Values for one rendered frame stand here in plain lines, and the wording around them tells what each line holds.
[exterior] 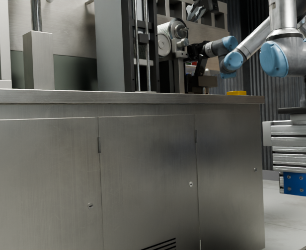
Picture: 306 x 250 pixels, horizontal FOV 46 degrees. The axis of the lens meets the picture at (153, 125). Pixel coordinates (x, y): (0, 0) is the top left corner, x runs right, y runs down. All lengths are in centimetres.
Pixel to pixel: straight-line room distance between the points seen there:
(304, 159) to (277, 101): 335
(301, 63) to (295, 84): 330
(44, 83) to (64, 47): 42
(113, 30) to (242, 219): 111
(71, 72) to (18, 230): 97
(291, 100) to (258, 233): 278
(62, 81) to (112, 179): 74
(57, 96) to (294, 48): 76
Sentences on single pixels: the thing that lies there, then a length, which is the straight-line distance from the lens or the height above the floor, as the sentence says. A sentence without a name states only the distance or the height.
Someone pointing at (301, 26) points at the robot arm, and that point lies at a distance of 188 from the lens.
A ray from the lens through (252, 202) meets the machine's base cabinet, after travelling 194.
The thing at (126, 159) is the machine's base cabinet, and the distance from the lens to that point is 132.
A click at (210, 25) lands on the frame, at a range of 273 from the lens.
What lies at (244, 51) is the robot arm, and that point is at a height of 108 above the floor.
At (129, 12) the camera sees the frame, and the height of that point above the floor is 125.
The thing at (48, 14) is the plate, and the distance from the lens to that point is 190.
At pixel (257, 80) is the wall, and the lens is 481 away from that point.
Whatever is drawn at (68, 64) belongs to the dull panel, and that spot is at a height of 110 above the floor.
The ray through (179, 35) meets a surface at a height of 123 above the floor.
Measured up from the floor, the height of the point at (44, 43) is 112.
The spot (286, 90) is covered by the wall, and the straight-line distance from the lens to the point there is 462.
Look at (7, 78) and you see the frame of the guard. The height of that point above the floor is 94.
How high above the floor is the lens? 79
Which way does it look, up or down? 1 degrees down
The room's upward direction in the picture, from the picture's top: 2 degrees counter-clockwise
